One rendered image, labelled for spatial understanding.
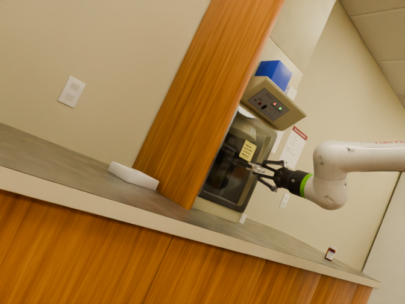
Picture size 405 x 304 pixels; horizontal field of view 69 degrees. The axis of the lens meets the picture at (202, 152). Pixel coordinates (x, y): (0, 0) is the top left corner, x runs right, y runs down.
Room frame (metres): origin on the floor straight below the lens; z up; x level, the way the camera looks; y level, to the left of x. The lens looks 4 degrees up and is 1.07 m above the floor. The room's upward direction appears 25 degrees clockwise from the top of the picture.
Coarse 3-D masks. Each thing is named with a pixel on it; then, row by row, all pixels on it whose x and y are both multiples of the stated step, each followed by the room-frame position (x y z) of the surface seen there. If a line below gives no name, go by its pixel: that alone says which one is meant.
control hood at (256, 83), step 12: (252, 84) 1.12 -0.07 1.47; (264, 84) 1.10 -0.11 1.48; (252, 96) 1.14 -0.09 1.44; (276, 96) 1.16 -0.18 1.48; (288, 96) 1.18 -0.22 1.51; (252, 108) 1.20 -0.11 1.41; (288, 108) 1.22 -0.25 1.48; (300, 108) 1.23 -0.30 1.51; (276, 120) 1.28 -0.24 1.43; (288, 120) 1.28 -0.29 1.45
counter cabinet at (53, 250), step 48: (0, 192) 0.56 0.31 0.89; (0, 240) 0.58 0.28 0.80; (48, 240) 0.63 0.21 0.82; (96, 240) 0.69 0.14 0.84; (144, 240) 0.77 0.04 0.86; (192, 240) 0.86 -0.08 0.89; (0, 288) 0.61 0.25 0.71; (48, 288) 0.66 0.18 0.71; (96, 288) 0.73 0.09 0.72; (144, 288) 0.81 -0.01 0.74; (192, 288) 0.91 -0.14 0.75; (240, 288) 1.05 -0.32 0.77; (288, 288) 1.23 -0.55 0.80; (336, 288) 1.50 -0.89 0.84
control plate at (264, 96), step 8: (264, 88) 1.12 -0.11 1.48; (256, 96) 1.15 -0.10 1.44; (264, 96) 1.15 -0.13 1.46; (272, 96) 1.15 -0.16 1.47; (256, 104) 1.18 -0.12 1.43; (264, 104) 1.19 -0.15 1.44; (272, 104) 1.19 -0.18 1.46; (280, 104) 1.20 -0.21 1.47; (264, 112) 1.23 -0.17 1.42; (272, 112) 1.23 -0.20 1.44; (280, 112) 1.24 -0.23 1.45; (272, 120) 1.27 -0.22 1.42
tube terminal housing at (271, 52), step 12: (264, 48) 1.19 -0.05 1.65; (276, 48) 1.22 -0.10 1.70; (264, 60) 1.20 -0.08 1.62; (288, 60) 1.28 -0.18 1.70; (300, 72) 1.35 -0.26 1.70; (288, 84) 1.32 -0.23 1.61; (264, 120) 1.29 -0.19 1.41; (276, 132) 1.36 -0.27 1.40; (204, 204) 1.22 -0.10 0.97; (216, 204) 1.26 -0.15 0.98; (228, 216) 1.32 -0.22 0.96; (240, 216) 1.36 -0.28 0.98
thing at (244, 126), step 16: (240, 112) 1.19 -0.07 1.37; (240, 128) 1.21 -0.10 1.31; (256, 128) 1.26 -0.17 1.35; (224, 144) 1.18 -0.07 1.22; (240, 144) 1.23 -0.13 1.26; (256, 144) 1.28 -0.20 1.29; (272, 144) 1.34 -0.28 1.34; (224, 160) 1.20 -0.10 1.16; (240, 160) 1.25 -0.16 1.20; (256, 160) 1.31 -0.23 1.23; (208, 176) 1.18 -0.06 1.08; (224, 176) 1.23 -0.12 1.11; (240, 176) 1.28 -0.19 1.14; (256, 176) 1.33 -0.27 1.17; (208, 192) 1.20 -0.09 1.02; (224, 192) 1.25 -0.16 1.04; (240, 192) 1.30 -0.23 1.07; (240, 208) 1.33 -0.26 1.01
